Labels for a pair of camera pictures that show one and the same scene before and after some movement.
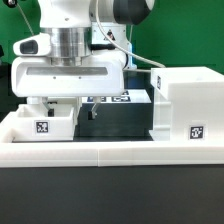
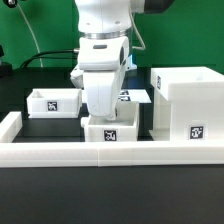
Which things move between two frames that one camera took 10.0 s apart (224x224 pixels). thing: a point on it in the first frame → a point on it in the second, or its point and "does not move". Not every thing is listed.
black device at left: [5, 67] does not move
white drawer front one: [32, 123] → [124, 128]
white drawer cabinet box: [188, 104] does not move
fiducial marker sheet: [127, 96] does not move
